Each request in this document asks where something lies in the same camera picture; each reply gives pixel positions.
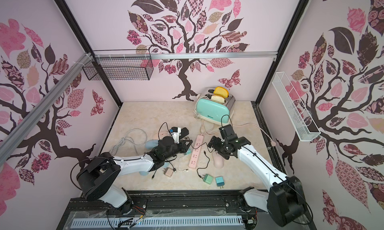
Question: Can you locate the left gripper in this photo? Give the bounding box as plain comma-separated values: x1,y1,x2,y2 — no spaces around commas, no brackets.
163,139,193,161

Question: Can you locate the pink charger plug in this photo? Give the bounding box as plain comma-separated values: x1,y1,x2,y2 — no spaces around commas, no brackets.
164,168,175,178

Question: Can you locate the pink power strip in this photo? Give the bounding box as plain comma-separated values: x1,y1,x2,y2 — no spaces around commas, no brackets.
188,135,204,170

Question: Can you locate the green charger plug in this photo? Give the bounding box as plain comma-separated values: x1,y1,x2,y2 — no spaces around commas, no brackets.
203,174,214,185

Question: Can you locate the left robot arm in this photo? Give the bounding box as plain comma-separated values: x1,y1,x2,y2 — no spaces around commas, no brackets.
76,137,193,208

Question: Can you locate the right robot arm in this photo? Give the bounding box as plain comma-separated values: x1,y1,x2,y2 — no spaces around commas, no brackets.
208,125,310,227

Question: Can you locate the blue mouse top left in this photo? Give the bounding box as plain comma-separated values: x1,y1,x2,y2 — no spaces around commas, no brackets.
145,140,158,150

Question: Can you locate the pink mouse right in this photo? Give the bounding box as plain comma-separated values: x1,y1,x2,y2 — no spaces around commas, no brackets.
213,152,225,169

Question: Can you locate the black power strip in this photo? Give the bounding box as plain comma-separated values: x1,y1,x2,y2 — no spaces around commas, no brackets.
180,128,189,139

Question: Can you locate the mint green toaster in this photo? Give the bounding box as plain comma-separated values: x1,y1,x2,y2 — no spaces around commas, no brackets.
194,87,236,125

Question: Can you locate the pale toast slice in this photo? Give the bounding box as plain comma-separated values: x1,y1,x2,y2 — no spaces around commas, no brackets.
211,95,226,104

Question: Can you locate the yellow toast slice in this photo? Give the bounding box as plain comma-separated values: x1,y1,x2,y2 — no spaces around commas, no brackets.
214,87,229,98

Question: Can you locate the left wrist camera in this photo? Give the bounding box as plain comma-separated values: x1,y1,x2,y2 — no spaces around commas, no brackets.
170,127,181,144

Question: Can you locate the black mouse charging cable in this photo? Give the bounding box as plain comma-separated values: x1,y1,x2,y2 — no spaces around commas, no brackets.
191,141,212,179

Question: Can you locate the grey coiled cable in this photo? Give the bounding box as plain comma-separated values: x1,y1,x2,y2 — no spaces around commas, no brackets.
109,127,148,156

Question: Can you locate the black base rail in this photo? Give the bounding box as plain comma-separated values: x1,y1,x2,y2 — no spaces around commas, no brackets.
57,190,281,230

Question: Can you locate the white slotted cable duct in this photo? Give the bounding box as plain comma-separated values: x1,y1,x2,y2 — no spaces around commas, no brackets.
68,216,244,230

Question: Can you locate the black wire basket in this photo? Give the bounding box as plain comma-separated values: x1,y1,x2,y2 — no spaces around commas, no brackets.
83,49,155,80

